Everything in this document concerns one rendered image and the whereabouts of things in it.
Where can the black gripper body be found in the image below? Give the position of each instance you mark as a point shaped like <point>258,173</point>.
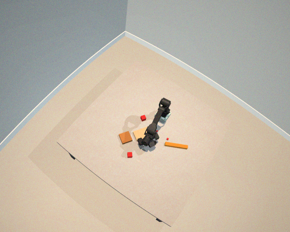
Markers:
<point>140,139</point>

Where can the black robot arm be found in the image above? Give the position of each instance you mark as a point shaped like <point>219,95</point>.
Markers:
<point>151,129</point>

